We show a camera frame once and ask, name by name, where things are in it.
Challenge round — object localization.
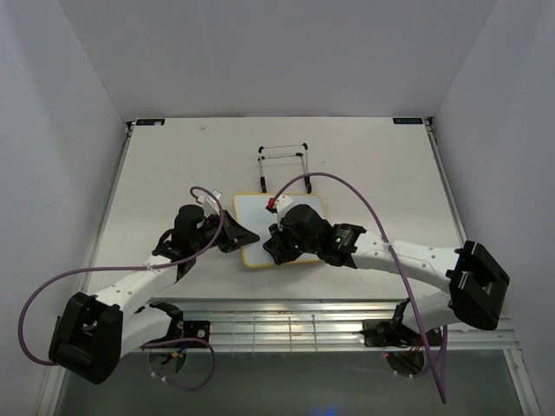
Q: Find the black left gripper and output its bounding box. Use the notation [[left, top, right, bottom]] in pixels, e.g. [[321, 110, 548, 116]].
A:
[[193, 210, 260, 254]]

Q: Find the yellow framed whiteboard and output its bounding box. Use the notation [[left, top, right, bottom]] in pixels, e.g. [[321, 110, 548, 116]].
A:
[[232, 193, 325, 269]]

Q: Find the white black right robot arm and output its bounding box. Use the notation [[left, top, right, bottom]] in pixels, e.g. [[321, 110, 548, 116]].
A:
[[263, 204, 510, 347]]

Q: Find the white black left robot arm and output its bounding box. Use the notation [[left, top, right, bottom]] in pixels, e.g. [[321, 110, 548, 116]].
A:
[[49, 205, 259, 385]]

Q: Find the black metal whiteboard stand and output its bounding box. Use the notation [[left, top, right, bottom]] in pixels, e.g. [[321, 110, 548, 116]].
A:
[[257, 142, 309, 194]]

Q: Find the blue label sticker left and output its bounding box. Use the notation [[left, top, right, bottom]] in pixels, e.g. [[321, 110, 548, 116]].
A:
[[135, 119, 166, 127]]

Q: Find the blue label sticker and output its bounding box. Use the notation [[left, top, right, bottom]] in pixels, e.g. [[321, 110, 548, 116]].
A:
[[392, 117, 423, 125], [135, 119, 166, 127]]

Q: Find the blue label sticker right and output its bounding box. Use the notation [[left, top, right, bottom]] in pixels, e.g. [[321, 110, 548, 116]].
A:
[[392, 117, 423, 125]]

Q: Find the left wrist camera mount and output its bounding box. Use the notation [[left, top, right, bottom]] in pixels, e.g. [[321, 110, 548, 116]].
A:
[[195, 190, 221, 216]]

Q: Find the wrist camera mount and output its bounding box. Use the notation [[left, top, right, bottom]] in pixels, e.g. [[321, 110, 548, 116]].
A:
[[265, 194, 294, 224], [195, 190, 221, 216]]

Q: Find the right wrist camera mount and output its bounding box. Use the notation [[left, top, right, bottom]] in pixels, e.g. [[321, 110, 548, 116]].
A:
[[265, 194, 294, 224]]

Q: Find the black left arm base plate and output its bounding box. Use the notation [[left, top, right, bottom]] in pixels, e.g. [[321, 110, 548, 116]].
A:
[[174, 321, 211, 348]]

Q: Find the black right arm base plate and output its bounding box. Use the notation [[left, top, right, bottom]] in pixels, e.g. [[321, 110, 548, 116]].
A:
[[359, 319, 421, 348]]

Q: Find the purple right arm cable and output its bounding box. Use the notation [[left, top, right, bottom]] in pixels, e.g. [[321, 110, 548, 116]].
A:
[[272, 172, 448, 404]]

